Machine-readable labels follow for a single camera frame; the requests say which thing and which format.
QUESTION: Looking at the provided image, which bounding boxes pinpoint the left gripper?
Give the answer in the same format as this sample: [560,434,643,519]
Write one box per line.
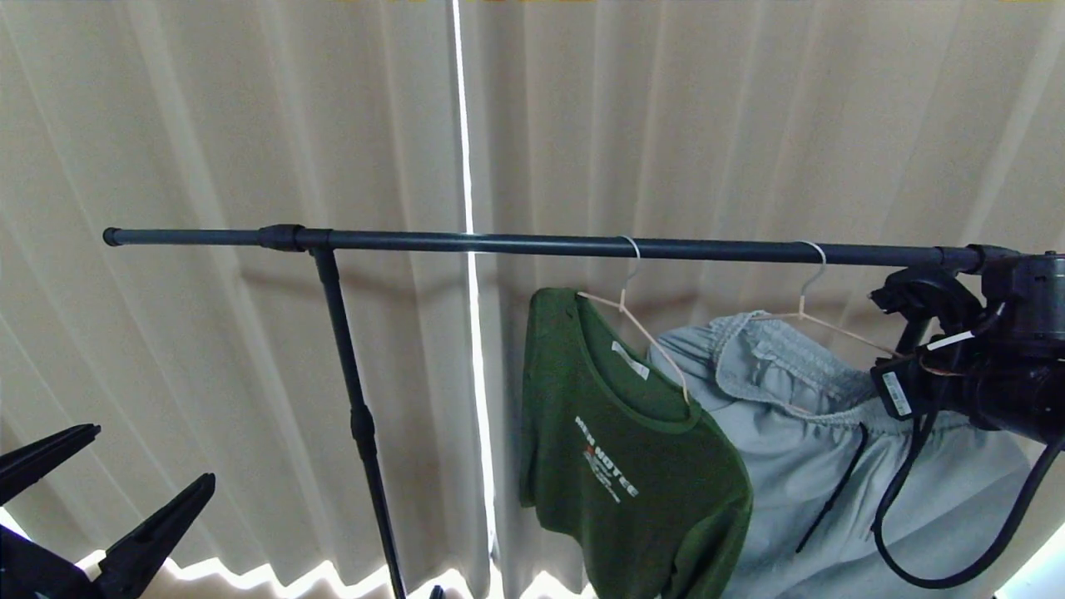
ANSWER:
[0,423,218,599]

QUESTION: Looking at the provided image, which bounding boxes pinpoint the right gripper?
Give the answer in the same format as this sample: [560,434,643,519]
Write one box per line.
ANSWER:
[869,345,1065,448]

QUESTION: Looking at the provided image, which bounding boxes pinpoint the pink clothes hanger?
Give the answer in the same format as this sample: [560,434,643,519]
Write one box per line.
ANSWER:
[747,240,906,361]
[577,235,692,405]

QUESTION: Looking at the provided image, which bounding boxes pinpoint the pale grey shorts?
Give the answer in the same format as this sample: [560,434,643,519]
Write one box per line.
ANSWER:
[646,311,1043,599]

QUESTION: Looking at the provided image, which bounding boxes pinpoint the green printed shirt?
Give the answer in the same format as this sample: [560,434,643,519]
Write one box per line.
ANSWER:
[519,288,755,599]

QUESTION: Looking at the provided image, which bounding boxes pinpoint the black clothes rack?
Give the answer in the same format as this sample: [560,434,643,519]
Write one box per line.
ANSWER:
[102,223,1065,599]

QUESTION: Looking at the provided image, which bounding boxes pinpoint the beige curtain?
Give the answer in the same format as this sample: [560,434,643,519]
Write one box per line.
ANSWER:
[0,0,1065,599]

